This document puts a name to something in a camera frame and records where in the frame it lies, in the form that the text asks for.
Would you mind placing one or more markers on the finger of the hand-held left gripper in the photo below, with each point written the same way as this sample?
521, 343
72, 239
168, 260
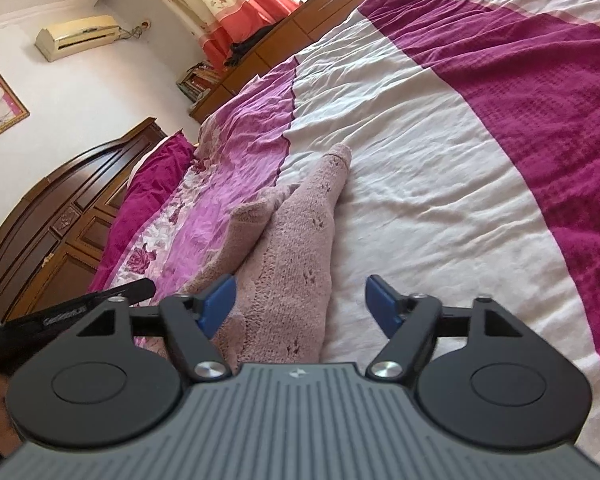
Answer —
135, 291

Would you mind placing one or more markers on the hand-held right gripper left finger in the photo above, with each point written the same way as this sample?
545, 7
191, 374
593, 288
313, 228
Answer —
220, 305

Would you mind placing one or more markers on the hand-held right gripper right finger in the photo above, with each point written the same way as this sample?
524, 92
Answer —
382, 305

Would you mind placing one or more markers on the pink knitted cardigan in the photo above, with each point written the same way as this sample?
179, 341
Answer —
300, 260

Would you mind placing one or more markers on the dark wooden headboard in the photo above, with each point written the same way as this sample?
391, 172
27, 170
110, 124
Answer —
55, 220

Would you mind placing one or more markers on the magenta pillow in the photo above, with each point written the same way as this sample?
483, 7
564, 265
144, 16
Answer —
155, 175

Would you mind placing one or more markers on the pink knitted blanket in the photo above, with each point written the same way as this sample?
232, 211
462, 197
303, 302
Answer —
207, 135

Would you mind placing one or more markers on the pink striped floral bedspread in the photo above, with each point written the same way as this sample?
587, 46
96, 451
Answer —
430, 135

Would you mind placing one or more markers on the row of books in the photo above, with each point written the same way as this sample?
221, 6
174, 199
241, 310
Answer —
200, 80

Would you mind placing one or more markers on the dark cloth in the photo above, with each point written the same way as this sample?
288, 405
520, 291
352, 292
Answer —
245, 47

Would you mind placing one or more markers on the light wooden cabinet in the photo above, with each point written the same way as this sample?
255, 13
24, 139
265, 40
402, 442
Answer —
320, 10

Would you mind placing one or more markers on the cream wall air conditioner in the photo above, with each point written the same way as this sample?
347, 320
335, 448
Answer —
75, 35

